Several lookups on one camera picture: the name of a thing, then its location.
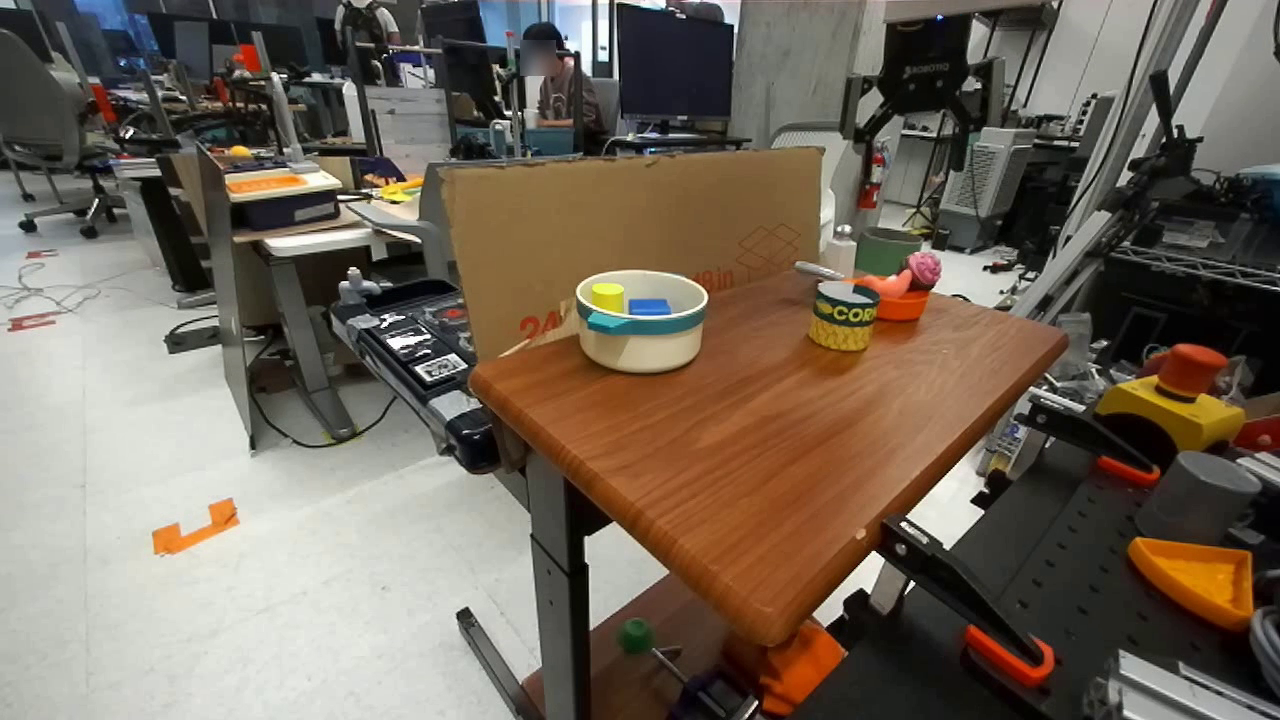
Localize black shelf rack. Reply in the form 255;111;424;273
1086;164;1280;401

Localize grey box orange top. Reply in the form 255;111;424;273
216;159;347;238

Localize black monitor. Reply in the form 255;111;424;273
612;0;739;132

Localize grey desk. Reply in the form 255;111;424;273
198;140;445;452

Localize orange floor marker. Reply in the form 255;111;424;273
148;495;246;560

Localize yellow labelled can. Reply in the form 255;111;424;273
806;282;885;361

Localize black clamp orange handle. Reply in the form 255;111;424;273
1014;398;1168;492
874;515;1064;698

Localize orange wedge piece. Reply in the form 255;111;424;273
1123;532;1260;638

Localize grey tripod stand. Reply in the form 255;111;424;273
1014;64;1212;326

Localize cardboard panel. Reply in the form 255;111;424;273
436;148;823;364

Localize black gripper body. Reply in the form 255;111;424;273
850;18;985;177

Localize green bin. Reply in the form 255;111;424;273
857;226;929;282

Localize red fire extinguisher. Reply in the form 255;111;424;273
857;140;891;226

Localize yellow emergency stop box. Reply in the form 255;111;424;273
1093;340;1252;456

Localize seated person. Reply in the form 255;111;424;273
517;18;612;159

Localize orange bowl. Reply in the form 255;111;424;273
853;273;936;328

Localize green ball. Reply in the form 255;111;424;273
616;618;660;660

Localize grey office chair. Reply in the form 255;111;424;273
0;26;133;245

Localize white bottle grey cap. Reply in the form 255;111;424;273
821;221;866;288

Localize black perforated board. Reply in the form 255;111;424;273
797;433;1280;720

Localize grey metal table leg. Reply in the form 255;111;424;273
521;443;601;720

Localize orange printed bracket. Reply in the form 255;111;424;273
756;618;853;720

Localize aluminium extrusion rail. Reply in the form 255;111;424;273
1082;647;1280;720

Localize white sign board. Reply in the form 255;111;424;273
364;86;460;182

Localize grey cylinder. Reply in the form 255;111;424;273
1136;449;1268;545

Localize yellow block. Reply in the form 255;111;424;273
590;278;633;321

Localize white bowl teal handles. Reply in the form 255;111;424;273
571;270;712;376

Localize black equipment rail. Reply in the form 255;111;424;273
328;265;507;475

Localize pink ball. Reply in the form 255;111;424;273
905;247;948;298

